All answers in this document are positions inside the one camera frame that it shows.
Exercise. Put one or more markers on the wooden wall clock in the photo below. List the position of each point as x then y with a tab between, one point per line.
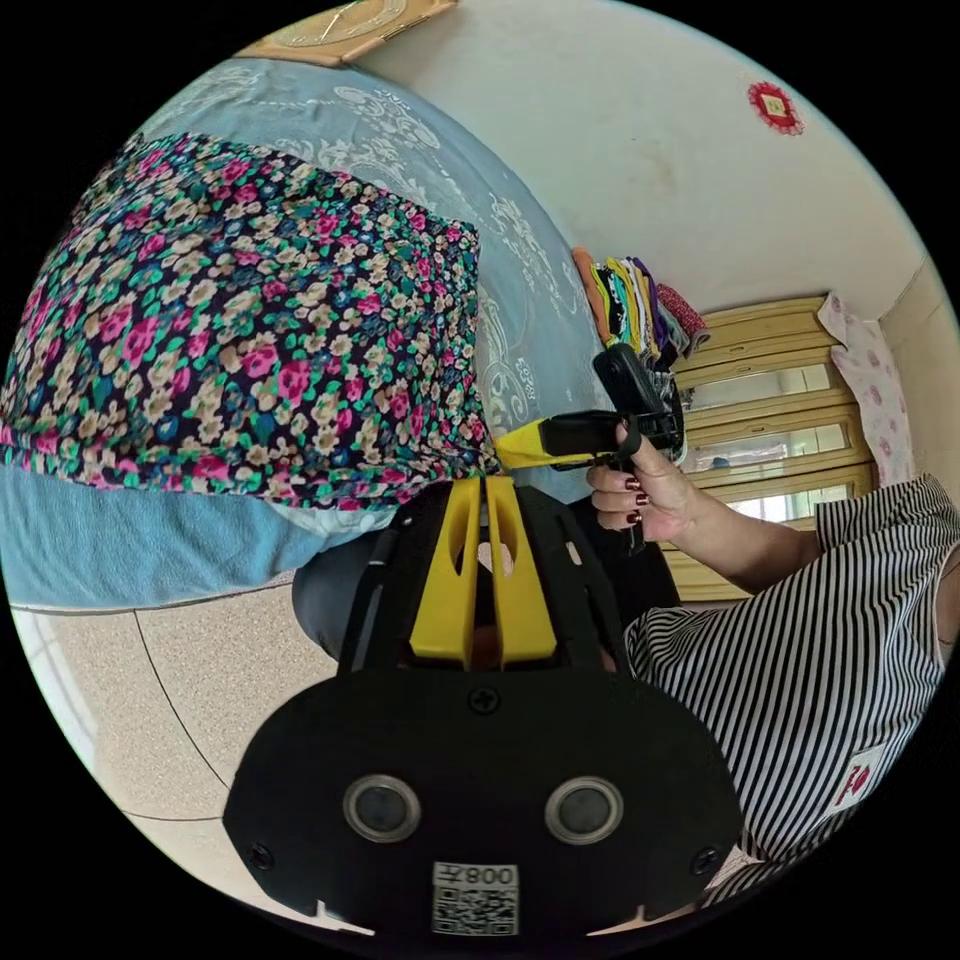
352	26

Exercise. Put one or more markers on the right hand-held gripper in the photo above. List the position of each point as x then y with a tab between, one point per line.
581	435

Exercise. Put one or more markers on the floral patterned pants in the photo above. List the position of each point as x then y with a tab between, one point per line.
225	315

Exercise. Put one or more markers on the red wall ornament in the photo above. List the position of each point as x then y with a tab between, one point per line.
776	107

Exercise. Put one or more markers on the yellow cupboard with mirror doors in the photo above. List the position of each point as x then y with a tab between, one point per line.
765	337

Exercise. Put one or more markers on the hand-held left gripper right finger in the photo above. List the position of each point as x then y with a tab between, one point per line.
525	600

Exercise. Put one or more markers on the person's body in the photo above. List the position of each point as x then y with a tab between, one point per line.
787	675

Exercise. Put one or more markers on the bed with blue printed sheet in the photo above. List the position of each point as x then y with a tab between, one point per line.
480	195

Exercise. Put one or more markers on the person's right forearm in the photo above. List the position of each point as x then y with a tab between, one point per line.
750	547

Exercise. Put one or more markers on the pile of clothes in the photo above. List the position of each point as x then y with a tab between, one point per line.
637	300

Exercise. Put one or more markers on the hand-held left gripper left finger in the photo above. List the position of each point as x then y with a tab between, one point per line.
439	585

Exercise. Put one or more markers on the person's right hand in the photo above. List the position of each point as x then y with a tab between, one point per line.
660	502

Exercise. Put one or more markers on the pink floral curtain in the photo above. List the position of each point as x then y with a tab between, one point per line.
874	375

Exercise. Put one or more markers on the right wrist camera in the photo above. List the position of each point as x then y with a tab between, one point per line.
626	382

